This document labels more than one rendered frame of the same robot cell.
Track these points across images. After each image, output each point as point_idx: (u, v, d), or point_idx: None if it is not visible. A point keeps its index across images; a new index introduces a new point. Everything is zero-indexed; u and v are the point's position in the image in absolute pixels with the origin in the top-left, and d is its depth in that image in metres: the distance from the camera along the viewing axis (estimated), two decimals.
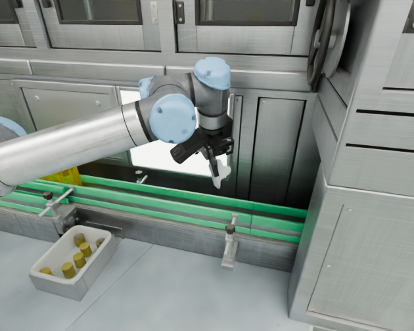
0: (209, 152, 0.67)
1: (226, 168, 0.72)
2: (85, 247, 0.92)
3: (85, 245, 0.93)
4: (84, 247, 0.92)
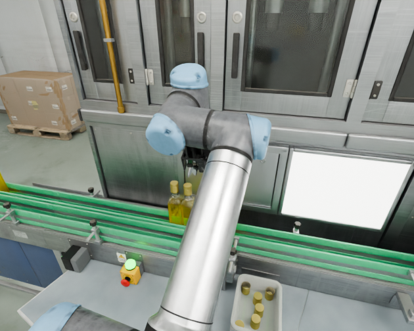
0: None
1: (188, 170, 0.74)
2: (260, 297, 0.99)
3: (259, 295, 1.00)
4: (259, 297, 0.99)
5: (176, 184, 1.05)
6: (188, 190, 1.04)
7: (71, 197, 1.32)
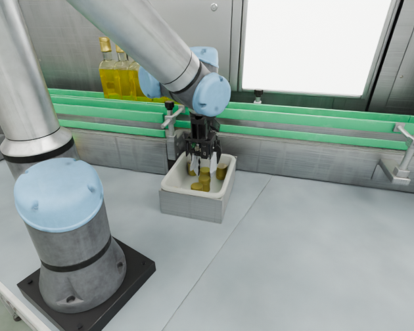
0: None
1: (191, 163, 0.74)
2: (207, 171, 0.78)
3: (206, 169, 0.79)
4: (206, 171, 0.78)
5: (106, 38, 0.84)
6: None
7: None
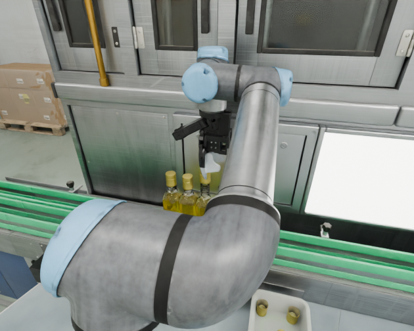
0: (200, 138, 0.70)
1: (215, 165, 0.73)
2: None
3: None
4: None
5: (173, 176, 0.82)
6: (188, 182, 0.81)
7: (48, 193, 1.09)
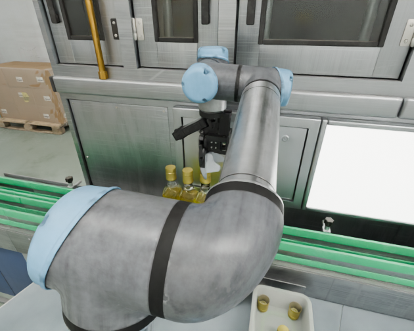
0: (200, 138, 0.70)
1: (215, 165, 0.73)
2: None
3: None
4: None
5: (173, 170, 0.81)
6: (188, 175, 0.80)
7: (46, 188, 1.08)
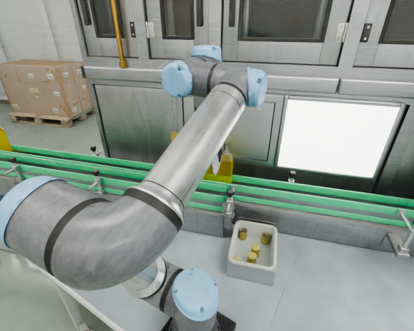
0: None
1: None
2: None
3: None
4: None
5: (176, 134, 1.09)
6: None
7: (75, 156, 1.36)
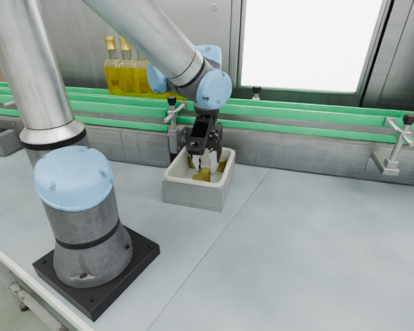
0: (216, 135, 0.71)
1: None
2: None
3: None
4: None
5: (111, 37, 0.88)
6: (123, 41, 0.86)
7: (6, 86, 1.15)
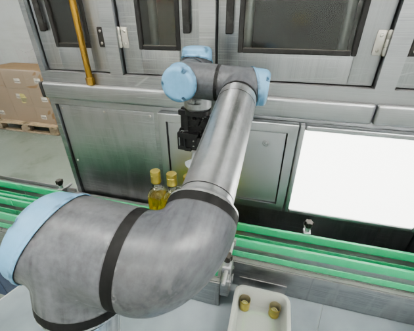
0: None
1: None
2: None
3: None
4: None
5: (158, 173, 0.84)
6: (171, 179, 0.82)
7: (37, 190, 1.11)
